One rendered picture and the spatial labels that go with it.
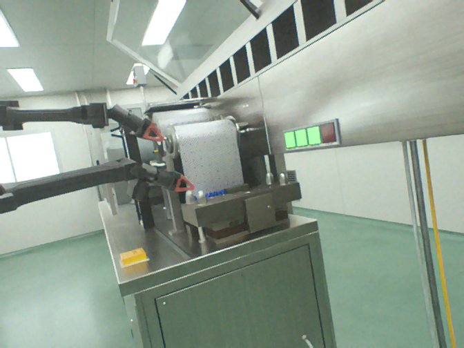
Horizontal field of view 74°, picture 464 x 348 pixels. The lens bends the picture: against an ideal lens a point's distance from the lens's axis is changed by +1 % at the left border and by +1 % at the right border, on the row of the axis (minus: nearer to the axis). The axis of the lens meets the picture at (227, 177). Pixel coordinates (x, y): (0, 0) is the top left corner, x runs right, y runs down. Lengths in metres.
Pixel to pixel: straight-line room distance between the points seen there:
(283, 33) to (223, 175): 0.54
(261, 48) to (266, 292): 0.89
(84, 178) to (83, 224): 5.76
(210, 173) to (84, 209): 5.63
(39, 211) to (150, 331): 5.92
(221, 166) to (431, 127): 0.72
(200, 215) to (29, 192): 0.46
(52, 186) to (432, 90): 0.92
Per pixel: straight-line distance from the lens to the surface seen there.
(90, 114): 1.15
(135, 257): 1.00
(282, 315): 1.11
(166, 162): 1.19
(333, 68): 0.90
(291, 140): 1.05
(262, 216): 1.02
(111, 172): 1.00
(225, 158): 1.19
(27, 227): 6.81
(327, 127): 0.91
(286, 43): 1.16
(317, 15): 1.06
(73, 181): 0.97
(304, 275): 1.12
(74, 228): 6.74
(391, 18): 0.80
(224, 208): 0.98
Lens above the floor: 1.19
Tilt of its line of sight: 5 degrees down
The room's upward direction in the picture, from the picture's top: 10 degrees counter-clockwise
